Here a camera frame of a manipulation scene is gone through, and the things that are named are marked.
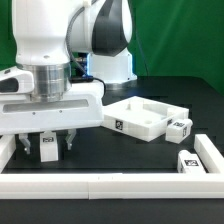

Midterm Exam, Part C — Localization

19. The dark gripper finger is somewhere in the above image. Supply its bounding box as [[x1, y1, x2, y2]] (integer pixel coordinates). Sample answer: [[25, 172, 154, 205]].
[[19, 133, 31, 154], [65, 129, 76, 149]]

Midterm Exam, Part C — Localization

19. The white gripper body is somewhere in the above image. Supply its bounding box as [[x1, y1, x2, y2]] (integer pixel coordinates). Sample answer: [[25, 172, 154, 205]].
[[0, 81, 104, 135]]

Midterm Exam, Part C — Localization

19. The white square tabletop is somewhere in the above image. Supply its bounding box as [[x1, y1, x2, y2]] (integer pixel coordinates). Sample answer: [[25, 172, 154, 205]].
[[102, 96, 189, 142]]

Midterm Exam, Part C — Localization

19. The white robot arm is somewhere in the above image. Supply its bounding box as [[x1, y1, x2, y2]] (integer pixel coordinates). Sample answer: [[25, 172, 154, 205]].
[[0, 0, 132, 150]]

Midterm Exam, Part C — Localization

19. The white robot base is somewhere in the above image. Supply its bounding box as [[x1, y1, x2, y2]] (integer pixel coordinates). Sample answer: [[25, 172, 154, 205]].
[[87, 48, 137, 84]]

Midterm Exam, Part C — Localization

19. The white U-shaped fence frame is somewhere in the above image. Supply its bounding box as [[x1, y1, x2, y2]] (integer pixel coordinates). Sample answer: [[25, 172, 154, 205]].
[[0, 135, 224, 199]]

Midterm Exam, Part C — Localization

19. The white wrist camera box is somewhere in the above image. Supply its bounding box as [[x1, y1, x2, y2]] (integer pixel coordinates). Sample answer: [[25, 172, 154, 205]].
[[0, 67, 34, 94]]

